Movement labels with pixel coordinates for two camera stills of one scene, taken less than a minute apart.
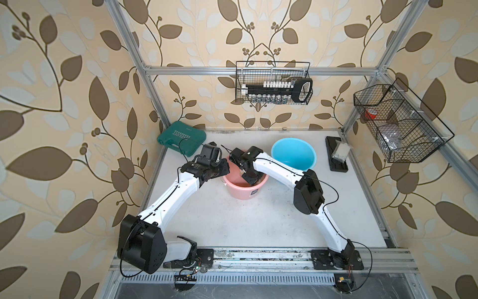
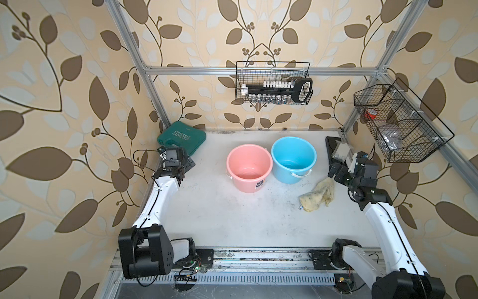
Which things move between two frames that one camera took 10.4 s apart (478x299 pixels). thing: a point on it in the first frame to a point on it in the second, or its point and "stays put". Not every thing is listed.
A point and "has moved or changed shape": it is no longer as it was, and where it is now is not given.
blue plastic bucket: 295,152 stays put
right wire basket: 404,129 stays put
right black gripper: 249,180 to 335,168
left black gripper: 224,166 to 187,162
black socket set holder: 298,90 stays put
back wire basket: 269,82 stays put
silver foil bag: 393,139 stays put
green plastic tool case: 182,137 stays put
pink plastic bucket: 237,187 has moved or changed shape
